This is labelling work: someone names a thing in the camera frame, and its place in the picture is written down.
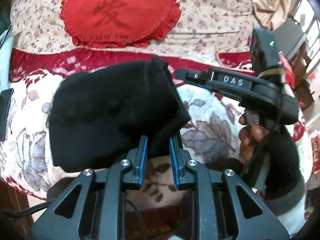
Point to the black pants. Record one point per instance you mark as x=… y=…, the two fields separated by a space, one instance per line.
x=96 y=118

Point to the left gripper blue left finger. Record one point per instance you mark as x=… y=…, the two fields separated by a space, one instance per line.
x=138 y=158

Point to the right hand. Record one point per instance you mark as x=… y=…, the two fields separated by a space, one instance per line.
x=250 y=137

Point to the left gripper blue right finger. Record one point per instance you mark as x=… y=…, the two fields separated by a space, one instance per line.
x=183 y=179

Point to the red heart-shaped pillow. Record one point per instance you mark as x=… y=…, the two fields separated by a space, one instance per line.
x=118 y=23

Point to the small red ruffled pillow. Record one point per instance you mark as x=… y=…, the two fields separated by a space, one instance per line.
x=287 y=64

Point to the black smartphone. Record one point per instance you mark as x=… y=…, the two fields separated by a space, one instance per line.
x=5 y=101

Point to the red and white floral blanket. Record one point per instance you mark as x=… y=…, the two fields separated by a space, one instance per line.
x=211 y=135

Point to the floral folded quilt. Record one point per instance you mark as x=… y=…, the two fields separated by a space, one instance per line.
x=192 y=29

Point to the grey fleece jacket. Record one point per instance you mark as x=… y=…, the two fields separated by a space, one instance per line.
x=7 y=41

